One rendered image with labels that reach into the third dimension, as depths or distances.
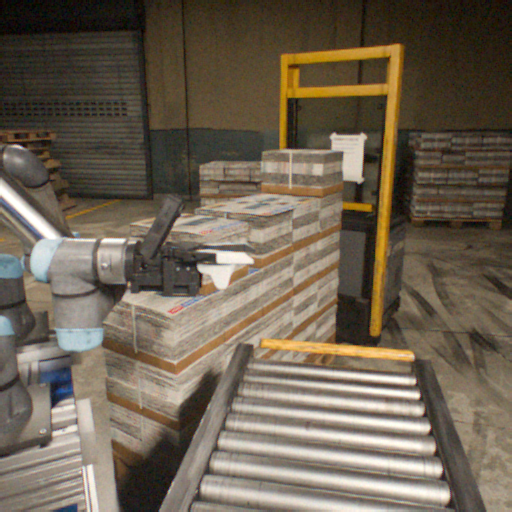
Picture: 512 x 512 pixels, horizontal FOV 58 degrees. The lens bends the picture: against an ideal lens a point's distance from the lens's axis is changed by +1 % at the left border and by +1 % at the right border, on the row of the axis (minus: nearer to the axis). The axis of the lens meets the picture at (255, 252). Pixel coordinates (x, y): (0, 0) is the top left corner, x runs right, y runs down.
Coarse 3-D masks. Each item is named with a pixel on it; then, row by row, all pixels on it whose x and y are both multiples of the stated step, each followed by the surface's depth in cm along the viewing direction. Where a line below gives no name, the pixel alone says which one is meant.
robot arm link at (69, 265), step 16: (48, 240) 76; (64, 240) 76; (80, 240) 75; (96, 240) 76; (32, 256) 74; (48, 256) 73; (64, 256) 73; (80, 256) 73; (96, 256) 73; (32, 272) 74; (48, 272) 74; (64, 272) 74; (80, 272) 74; (96, 272) 74; (64, 288) 74; (80, 288) 75
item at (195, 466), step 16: (240, 352) 133; (240, 368) 124; (224, 384) 117; (224, 400) 110; (208, 416) 104; (224, 416) 104; (208, 432) 99; (192, 448) 94; (208, 448) 94; (192, 464) 90; (208, 464) 91; (176, 480) 86; (192, 480) 86; (176, 496) 82; (192, 496) 82
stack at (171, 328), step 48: (240, 288) 186; (288, 288) 223; (144, 336) 163; (192, 336) 163; (240, 336) 191; (144, 384) 170; (192, 384) 167; (144, 432) 176; (192, 432) 173; (144, 480) 183
